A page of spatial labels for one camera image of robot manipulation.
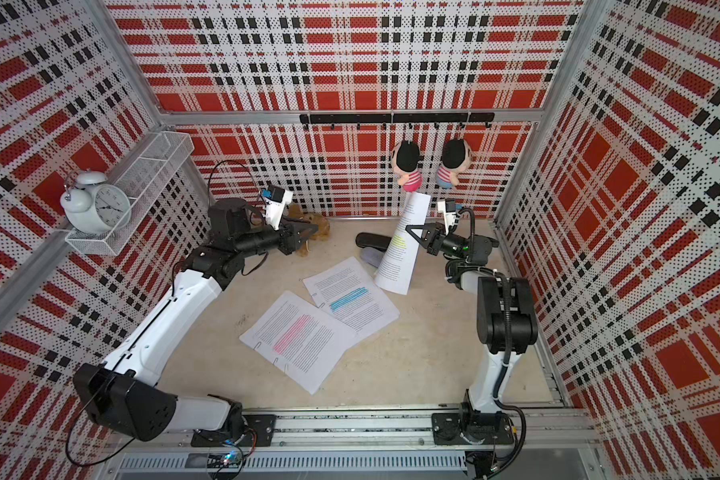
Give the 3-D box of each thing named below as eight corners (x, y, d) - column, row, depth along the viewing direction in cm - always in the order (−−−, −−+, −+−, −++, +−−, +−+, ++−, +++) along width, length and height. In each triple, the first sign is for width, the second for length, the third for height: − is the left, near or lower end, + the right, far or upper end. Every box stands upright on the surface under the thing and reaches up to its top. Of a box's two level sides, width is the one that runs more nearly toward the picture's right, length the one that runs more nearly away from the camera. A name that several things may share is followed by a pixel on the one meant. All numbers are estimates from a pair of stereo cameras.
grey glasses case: (356, 260, 111) (356, 256, 109) (363, 248, 114) (363, 244, 113) (378, 267, 109) (378, 263, 107) (384, 255, 112) (384, 251, 111)
